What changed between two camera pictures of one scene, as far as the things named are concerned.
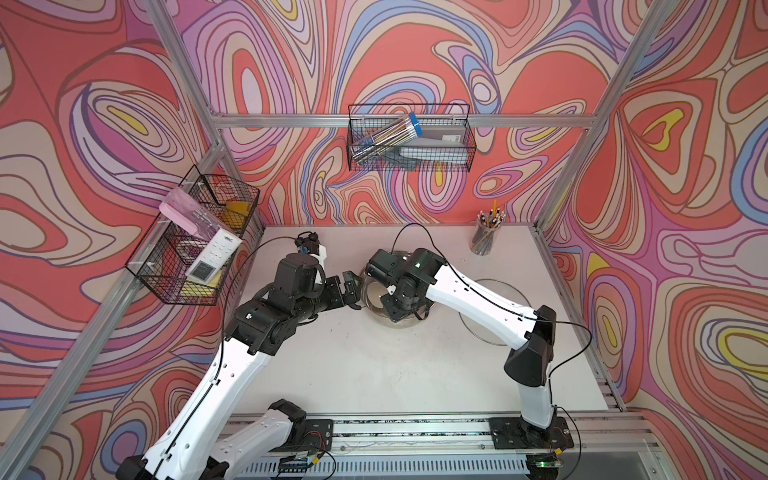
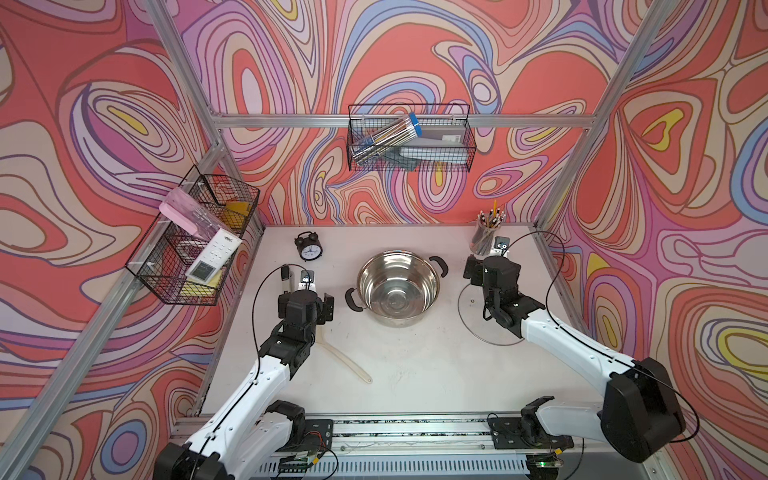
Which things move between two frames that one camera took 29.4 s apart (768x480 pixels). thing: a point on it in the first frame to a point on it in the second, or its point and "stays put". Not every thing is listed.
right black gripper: (396, 312) to (476, 266)
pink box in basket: (186, 210) stays put
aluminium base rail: (587, 446) stays put
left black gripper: (336, 297) to (318, 308)
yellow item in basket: (235, 213) stays put
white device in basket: (215, 257) stays put
